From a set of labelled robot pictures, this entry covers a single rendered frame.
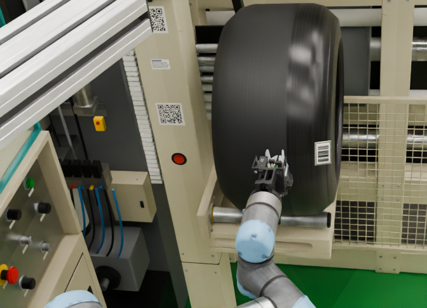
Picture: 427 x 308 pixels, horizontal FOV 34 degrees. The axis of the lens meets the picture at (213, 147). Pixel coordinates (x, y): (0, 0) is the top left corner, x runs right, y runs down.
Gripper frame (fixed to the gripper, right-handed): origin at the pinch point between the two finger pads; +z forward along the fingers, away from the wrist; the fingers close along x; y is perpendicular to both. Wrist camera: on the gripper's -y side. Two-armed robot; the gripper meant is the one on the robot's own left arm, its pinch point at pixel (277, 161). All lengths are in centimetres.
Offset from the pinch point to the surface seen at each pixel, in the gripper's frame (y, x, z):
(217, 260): -57, 27, 28
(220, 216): -30.6, 21.3, 17.0
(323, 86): 15.0, -10.3, 10.2
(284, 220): -31.1, 2.6, 16.9
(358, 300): -116, -15, 75
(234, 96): 14.4, 10.6, 6.2
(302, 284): -115, 8, 82
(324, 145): 2.8, -10.8, 3.1
